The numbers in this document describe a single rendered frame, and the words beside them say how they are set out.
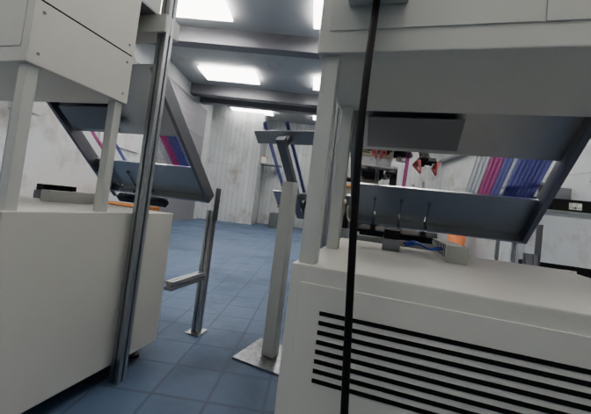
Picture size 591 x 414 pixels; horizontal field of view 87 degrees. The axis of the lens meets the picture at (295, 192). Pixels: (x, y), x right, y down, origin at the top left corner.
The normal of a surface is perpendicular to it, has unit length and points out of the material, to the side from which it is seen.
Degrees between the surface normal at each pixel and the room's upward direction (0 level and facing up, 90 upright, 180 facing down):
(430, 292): 90
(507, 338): 90
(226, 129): 90
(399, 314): 90
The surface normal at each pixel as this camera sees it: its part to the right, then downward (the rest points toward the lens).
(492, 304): -0.28, -0.07
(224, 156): -0.06, -0.05
